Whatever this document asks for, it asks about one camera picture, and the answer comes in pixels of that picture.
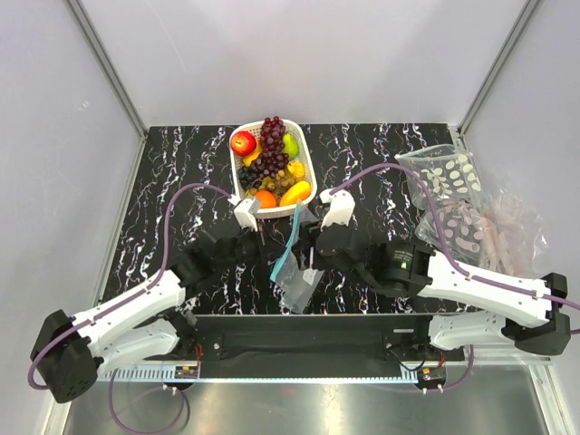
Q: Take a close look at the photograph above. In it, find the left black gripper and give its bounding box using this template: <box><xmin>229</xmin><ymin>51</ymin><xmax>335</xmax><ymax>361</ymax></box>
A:
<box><xmin>216</xmin><ymin>221</ymin><xmax>289</xmax><ymax>273</ymax></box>

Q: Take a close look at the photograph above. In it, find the clear zip top bag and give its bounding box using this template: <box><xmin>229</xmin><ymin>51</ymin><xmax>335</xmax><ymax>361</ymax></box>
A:
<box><xmin>270</xmin><ymin>202</ymin><xmax>324</xmax><ymax>314</ymax></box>

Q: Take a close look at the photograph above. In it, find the yellow pear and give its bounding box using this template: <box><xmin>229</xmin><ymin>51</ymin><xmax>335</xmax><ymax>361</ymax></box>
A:
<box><xmin>287</xmin><ymin>161</ymin><xmax>305</xmax><ymax>179</ymax></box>

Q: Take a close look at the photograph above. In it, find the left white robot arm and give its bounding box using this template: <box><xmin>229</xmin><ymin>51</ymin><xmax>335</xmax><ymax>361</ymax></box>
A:
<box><xmin>28</xmin><ymin>229</ymin><xmax>277</xmax><ymax>403</ymax></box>

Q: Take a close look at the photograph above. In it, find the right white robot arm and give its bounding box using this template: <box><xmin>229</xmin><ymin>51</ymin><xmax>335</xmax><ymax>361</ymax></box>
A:
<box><xmin>294</xmin><ymin>223</ymin><xmax>572</xmax><ymax>360</ymax></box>

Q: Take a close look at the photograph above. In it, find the bag of white slices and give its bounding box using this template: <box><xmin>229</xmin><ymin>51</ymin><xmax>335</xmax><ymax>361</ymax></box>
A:
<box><xmin>395</xmin><ymin>144</ymin><xmax>485</xmax><ymax>208</ymax></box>

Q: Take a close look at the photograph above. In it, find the bag of pink slices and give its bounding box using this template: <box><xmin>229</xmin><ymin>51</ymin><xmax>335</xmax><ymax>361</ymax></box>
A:
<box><xmin>437</xmin><ymin>200</ymin><xmax>498</xmax><ymax>270</ymax></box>

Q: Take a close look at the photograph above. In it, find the crumpled clear plastic bag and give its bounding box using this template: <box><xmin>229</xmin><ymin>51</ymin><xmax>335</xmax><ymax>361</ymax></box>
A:
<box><xmin>485</xmin><ymin>188</ymin><xmax>551</xmax><ymax>278</ymax></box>

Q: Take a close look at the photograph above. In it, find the orange fruit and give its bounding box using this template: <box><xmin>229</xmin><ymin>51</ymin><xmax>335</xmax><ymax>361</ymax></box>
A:
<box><xmin>254</xmin><ymin>190</ymin><xmax>277</xmax><ymax>209</ymax></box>

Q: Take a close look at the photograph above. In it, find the yellow mango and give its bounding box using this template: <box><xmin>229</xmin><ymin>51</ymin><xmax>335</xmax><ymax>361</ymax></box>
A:
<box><xmin>279</xmin><ymin>180</ymin><xmax>312</xmax><ymax>207</ymax></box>

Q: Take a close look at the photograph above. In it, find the dark purple grape bunch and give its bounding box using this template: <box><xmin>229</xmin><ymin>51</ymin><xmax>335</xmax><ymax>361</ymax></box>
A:
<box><xmin>237</xmin><ymin>166</ymin><xmax>259</xmax><ymax>190</ymax></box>

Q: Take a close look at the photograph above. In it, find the red grape bunch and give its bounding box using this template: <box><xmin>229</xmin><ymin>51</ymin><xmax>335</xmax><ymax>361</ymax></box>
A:
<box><xmin>251</xmin><ymin>116</ymin><xmax>289</xmax><ymax>179</ymax></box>

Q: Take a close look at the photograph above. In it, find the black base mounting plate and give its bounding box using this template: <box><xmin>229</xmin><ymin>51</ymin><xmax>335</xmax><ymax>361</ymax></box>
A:
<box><xmin>147</xmin><ymin>314</ymin><xmax>436</xmax><ymax>364</ymax></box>

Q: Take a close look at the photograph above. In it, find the yellow lemon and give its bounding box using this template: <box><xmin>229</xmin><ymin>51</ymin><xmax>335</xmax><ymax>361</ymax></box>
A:
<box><xmin>242</xmin><ymin>148</ymin><xmax>262</xmax><ymax>167</ymax></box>

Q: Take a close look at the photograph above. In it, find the red apple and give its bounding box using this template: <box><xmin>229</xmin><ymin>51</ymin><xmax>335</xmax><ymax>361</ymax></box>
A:
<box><xmin>230</xmin><ymin>130</ymin><xmax>256</xmax><ymax>157</ymax></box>

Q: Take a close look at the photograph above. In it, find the green pear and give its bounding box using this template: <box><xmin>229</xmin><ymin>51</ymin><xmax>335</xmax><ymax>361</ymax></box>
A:
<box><xmin>283</xmin><ymin>133</ymin><xmax>299</xmax><ymax>160</ymax></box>

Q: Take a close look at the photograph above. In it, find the white perforated plastic basket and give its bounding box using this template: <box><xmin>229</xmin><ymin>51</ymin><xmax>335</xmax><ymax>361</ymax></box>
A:
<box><xmin>229</xmin><ymin>116</ymin><xmax>317</xmax><ymax>219</ymax></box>

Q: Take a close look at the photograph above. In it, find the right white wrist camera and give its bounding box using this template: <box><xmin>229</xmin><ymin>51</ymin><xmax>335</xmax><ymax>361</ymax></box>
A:
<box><xmin>319</xmin><ymin>189</ymin><xmax>355</xmax><ymax>229</ymax></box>

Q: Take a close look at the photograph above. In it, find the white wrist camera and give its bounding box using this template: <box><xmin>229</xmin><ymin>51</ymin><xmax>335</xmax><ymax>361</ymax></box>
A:
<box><xmin>228</xmin><ymin>195</ymin><xmax>261</xmax><ymax>232</ymax></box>
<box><xmin>319</xmin><ymin>189</ymin><xmax>355</xmax><ymax>229</ymax></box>

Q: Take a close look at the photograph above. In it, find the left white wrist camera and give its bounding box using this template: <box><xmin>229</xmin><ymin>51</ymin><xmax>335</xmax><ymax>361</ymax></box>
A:
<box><xmin>228</xmin><ymin>195</ymin><xmax>261</xmax><ymax>232</ymax></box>

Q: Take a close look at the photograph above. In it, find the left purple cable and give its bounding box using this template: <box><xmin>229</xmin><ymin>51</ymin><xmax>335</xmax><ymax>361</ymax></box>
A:
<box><xmin>27</xmin><ymin>182</ymin><xmax>237</xmax><ymax>434</ymax></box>

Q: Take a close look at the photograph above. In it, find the purple cable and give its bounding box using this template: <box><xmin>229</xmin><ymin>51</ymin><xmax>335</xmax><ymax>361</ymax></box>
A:
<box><xmin>328</xmin><ymin>162</ymin><xmax>580</xmax><ymax>334</ymax></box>
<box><xmin>27</xmin><ymin>182</ymin><xmax>237</xmax><ymax>434</ymax></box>

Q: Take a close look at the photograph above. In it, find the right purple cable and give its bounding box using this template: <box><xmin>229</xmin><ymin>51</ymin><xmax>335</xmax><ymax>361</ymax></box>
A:
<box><xmin>328</xmin><ymin>162</ymin><xmax>580</xmax><ymax>334</ymax></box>

